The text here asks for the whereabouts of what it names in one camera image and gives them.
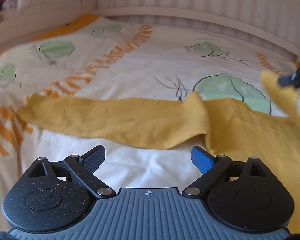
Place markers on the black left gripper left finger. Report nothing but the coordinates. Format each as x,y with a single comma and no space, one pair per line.
93,159

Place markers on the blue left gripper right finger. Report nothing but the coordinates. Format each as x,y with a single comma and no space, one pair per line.
202,159

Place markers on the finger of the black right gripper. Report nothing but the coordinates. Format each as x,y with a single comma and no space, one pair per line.
286,81

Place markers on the mustard yellow knit sweater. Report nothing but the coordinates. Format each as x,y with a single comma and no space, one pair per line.
228,126

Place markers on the white leaf-print bed cover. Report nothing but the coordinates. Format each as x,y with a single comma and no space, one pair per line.
109,60

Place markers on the orange bed sheet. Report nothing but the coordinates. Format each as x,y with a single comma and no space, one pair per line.
75,25

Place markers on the white wooden bed frame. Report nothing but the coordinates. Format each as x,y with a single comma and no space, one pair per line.
271,24

